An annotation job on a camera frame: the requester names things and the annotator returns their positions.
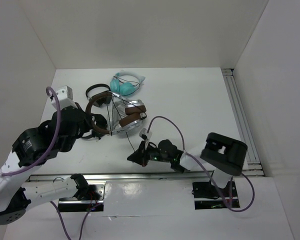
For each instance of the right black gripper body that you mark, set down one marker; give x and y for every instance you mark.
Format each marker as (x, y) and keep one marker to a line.
(151, 153)

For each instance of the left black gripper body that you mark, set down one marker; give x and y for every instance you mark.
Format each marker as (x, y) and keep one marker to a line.
(85, 127)

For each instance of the brown leather headphones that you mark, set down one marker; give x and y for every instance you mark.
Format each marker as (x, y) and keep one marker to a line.
(90, 104)

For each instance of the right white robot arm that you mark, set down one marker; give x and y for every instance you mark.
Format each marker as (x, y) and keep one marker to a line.
(226, 154)

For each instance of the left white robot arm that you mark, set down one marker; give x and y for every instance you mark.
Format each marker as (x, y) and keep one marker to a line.
(32, 149)

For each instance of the large black headphones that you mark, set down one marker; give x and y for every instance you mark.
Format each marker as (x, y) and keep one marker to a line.
(100, 121)

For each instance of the small black headphones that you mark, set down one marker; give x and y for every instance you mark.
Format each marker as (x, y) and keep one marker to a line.
(96, 89)

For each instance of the teal cat-ear headphones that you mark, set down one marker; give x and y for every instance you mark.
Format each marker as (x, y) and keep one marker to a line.
(124, 87)

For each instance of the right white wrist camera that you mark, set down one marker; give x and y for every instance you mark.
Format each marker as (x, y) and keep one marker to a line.
(145, 133)

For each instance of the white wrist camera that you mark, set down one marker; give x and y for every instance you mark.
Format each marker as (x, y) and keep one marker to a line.
(145, 133)
(64, 96)

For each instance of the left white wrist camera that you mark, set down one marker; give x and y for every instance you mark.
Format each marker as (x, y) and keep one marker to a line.
(64, 96)

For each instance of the aluminium rail front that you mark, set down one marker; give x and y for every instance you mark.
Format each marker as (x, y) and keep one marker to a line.
(121, 176)

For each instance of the aluminium rail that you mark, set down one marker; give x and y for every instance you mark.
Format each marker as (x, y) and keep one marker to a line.
(252, 157)
(121, 176)

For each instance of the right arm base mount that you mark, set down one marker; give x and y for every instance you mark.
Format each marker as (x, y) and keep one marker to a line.
(206, 196)

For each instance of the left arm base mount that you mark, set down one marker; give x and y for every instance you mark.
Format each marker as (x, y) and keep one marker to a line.
(93, 200)

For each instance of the aluminium rail right side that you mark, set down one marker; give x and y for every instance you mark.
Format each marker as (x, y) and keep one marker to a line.
(252, 157)

